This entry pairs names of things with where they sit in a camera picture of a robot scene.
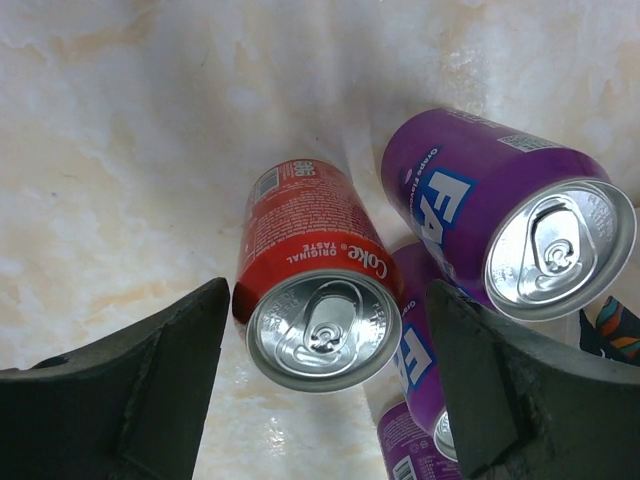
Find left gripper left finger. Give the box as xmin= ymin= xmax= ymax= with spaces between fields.
xmin=1 ymin=278 xmax=230 ymax=479

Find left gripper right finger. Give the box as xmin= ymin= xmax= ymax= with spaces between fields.
xmin=426 ymin=280 xmax=639 ymax=479

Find red Coke can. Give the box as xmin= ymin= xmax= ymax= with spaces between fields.
xmin=232 ymin=159 xmax=403 ymax=394

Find beige canvas tote bag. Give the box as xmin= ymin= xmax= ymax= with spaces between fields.
xmin=566 ymin=296 xmax=639 ymax=367

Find purple fanta can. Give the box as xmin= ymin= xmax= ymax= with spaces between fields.
xmin=392 ymin=242 xmax=458 ymax=461
xmin=381 ymin=108 xmax=637 ymax=322
xmin=376 ymin=401 xmax=462 ymax=480

